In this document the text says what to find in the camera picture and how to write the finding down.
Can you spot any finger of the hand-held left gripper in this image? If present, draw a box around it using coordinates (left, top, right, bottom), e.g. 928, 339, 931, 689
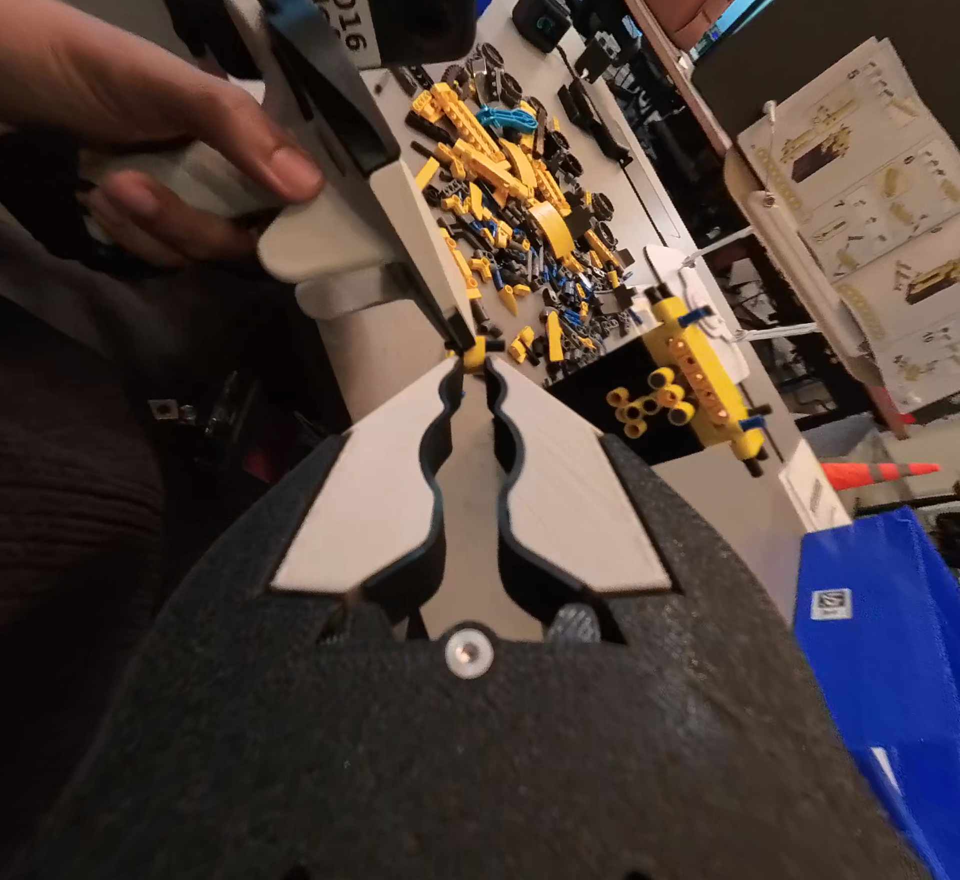
369, 158, 479, 354

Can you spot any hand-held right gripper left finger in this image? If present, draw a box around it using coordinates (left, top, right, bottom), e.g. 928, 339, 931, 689
268, 358, 466, 622

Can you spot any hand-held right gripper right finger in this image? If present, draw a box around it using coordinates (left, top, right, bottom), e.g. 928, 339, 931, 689
483, 358, 674, 622

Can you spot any black rectangular block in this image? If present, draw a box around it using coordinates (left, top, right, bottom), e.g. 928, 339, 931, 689
546, 336, 710, 467

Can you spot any small yellow connector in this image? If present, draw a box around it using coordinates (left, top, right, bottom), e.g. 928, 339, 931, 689
448, 336, 505, 373

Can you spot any yellow toy brick assembly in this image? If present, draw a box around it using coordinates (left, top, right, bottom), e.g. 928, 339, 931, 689
606, 285, 774, 477

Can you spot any person's left hand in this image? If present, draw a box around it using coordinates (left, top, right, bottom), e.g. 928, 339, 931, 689
0, 0, 325, 267

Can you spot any pile of mixed toy bricks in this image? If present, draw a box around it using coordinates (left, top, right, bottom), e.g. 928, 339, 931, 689
405, 43, 646, 371

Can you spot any black flat adapter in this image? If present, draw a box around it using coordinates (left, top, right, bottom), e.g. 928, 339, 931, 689
556, 77, 633, 164

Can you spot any white paper document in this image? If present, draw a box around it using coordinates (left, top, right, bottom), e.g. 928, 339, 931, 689
778, 456, 845, 532

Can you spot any black device with display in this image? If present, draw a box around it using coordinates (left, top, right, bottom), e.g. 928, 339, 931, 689
512, 0, 575, 54

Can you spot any black stand device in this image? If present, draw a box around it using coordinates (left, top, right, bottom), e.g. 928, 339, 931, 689
573, 31, 624, 84

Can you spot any person's dark sweater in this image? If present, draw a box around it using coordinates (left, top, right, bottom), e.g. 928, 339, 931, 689
0, 220, 354, 851

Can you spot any orange traffic cone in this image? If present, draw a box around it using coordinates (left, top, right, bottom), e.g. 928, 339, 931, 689
821, 461, 942, 492

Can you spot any long wooden desk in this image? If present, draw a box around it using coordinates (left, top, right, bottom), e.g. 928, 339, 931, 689
588, 0, 732, 157

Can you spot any white printed booklet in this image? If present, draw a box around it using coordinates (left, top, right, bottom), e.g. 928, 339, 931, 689
723, 36, 960, 438

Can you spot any large black screen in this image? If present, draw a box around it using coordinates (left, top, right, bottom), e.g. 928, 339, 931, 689
690, 0, 960, 146

